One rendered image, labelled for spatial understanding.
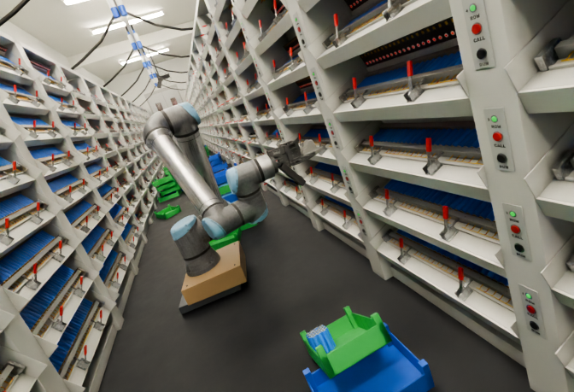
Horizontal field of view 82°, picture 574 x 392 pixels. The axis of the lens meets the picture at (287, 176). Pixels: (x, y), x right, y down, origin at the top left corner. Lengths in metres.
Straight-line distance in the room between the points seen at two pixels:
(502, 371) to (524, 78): 0.77
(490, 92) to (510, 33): 0.10
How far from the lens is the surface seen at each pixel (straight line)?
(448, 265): 1.18
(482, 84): 0.71
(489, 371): 1.16
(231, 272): 1.71
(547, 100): 0.66
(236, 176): 1.15
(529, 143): 0.71
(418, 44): 1.05
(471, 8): 0.69
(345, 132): 1.26
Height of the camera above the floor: 0.87
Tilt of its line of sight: 14 degrees down
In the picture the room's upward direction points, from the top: 20 degrees counter-clockwise
